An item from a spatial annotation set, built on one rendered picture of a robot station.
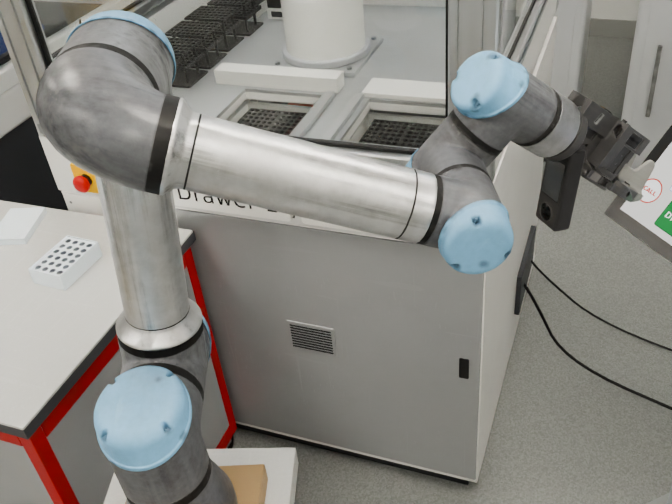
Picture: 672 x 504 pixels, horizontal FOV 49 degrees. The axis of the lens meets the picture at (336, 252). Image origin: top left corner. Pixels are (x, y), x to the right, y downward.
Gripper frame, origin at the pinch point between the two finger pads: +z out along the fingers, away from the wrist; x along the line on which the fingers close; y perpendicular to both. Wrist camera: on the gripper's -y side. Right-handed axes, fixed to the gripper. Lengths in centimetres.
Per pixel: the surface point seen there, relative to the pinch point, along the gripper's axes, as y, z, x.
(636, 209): -1.5, 14.8, 8.6
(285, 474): -60, -20, 4
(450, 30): 6.0, -14.8, 36.2
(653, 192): 2.0, 14.8, 8.0
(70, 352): -77, -41, 47
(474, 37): 7.1, -12.0, 33.5
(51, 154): -63, -45, 100
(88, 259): -71, -36, 72
